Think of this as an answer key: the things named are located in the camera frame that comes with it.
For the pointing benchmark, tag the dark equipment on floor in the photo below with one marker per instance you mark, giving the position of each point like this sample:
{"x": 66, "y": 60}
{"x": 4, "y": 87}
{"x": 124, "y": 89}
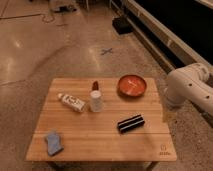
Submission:
{"x": 62, "y": 5}

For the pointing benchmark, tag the black box on floor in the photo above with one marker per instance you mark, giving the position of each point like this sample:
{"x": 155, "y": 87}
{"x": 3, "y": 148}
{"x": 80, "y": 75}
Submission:
{"x": 121, "y": 25}

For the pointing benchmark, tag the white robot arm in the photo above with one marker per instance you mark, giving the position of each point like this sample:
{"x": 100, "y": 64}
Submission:
{"x": 189, "y": 83}

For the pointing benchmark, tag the wooden folding table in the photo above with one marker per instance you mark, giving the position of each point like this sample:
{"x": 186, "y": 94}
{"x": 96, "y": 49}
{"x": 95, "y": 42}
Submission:
{"x": 89, "y": 136}

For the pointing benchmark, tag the white cylindrical cup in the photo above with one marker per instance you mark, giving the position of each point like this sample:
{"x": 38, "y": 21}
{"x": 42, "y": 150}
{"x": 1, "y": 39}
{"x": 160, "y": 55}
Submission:
{"x": 95, "y": 101}

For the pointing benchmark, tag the white tube bottle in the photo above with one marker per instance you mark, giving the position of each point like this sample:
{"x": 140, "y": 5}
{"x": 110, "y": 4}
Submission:
{"x": 75, "y": 103}

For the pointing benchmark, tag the dark red small object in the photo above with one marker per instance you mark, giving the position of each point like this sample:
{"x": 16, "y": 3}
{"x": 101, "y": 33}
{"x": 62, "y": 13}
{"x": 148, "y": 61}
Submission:
{"x": 95, "y": 85}

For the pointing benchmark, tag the orange round bowl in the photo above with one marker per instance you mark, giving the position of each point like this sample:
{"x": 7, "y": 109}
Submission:
{"x": 131, "y": 85}

